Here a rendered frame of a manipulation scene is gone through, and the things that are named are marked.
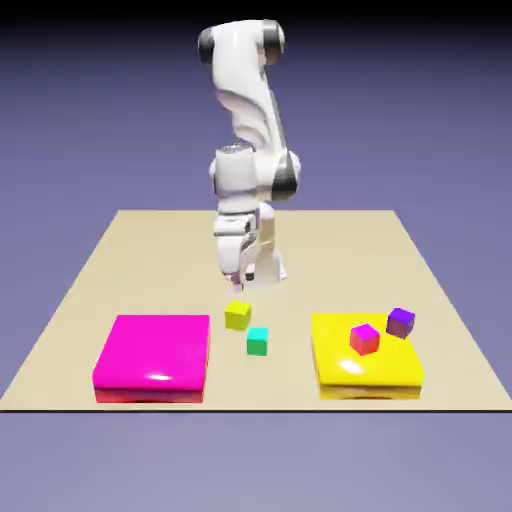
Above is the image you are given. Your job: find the small red cube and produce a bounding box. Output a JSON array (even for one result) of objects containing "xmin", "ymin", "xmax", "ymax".
[{"xmin": 348, "ymin": 322, "xmax": 381, "ymax": 357}]

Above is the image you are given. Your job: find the small teal cube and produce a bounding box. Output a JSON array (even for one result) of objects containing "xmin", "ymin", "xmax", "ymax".
[{"xmin": 246, "ymin": 327, "xmax": 270, "ymax": 357}]

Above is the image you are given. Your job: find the large yellow box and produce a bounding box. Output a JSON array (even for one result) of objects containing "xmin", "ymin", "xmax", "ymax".
[{"xmin": 310, "ymin": 312, "xmax": 425, "ymax": 402}]

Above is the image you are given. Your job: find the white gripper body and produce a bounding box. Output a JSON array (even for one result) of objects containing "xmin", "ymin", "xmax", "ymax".
[{"xmin": 215, "ymin": 234, "xmax": 258, "ymax": 279}]

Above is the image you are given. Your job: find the large pink box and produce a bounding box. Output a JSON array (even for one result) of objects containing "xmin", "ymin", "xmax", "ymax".
[{"xmin": 91, "ymin": 314, "xmax": 212, "ymax": 404}]

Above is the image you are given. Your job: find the small yellow cube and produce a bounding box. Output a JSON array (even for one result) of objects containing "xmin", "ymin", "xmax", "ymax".
[{"xmin": 223, "ymin": 300, "xmax": 253, "ymax": 332}]

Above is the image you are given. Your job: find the small purple cube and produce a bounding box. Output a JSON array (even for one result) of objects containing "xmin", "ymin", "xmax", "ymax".
[{"xmin": 385, "ymin": 306, "xmax": 416, "ymax": 340}]

